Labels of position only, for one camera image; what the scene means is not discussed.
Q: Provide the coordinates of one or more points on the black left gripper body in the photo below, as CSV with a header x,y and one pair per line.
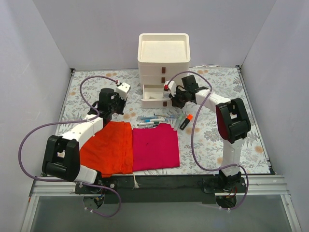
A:
x,y
119,104

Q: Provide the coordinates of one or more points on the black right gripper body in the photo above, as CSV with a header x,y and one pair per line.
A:
x,y
175,99

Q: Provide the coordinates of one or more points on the white bottom drawer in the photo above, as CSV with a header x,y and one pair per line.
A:
x,y
162,98

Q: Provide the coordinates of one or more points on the white drawer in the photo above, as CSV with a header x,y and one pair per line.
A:
x,y
169,70
160,80
162,98

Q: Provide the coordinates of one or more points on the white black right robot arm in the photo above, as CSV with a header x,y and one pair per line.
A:
x,y
233,123

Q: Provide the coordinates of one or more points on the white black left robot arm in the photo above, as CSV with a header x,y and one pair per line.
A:
x,y
62,153

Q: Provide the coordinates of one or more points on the mint green highlighter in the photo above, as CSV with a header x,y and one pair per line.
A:
x,y
178,121

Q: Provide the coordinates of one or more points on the orange black highlighter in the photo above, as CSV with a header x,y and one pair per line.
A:
x,y
186,122

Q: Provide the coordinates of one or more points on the white marker green cap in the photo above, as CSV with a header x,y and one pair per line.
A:
x,y
145,124

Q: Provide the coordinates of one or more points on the white marker cyan cap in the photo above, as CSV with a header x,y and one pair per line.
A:
x,y
159,119

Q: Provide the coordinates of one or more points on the light blue gel pen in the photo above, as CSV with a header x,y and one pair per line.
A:
x,y
146,117

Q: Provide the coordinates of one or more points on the white drawer cabinet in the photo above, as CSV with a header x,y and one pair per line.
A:
x,y
163,48

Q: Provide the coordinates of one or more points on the white top drawer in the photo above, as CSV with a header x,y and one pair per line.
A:
x,y
169,70

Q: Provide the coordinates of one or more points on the orange cloth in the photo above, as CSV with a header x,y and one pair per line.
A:
x,y
110,151

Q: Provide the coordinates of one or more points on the magenta cloth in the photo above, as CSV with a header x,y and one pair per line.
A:
x,y
155,148

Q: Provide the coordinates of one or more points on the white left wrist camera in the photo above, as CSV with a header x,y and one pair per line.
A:
x,y
122,89

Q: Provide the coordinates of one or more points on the aluminium frame rail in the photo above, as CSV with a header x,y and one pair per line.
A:
x,y
256,185

